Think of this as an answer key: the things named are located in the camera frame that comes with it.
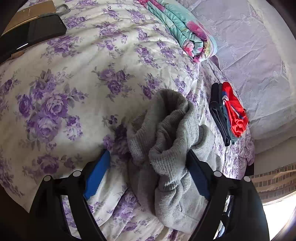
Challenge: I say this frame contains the grey sweatpants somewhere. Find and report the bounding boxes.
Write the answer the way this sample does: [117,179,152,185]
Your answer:
[127,89,223,233]

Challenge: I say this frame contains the dark green folded garment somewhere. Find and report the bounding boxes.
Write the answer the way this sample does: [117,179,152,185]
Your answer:
[218,83,237,147]

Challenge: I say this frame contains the red folded garment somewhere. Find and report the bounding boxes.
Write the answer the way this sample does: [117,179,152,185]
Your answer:
[221,82,249,138]

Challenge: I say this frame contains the navy folded striped pants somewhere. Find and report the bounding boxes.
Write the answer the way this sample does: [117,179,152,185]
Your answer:
[209,83,231,147]

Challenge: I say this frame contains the purple floral bedsheet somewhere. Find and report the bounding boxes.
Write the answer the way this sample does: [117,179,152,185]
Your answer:
[1,1,254,240]

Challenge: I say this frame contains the black smartphone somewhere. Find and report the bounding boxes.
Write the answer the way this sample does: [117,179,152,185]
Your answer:
[1,14,67,63]

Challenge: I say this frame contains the brown cardboard piece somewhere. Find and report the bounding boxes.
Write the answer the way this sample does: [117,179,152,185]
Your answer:
[1,1,56,63]

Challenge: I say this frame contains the floral folded blanket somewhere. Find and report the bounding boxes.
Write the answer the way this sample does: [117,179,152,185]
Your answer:
[139,0,217,63]

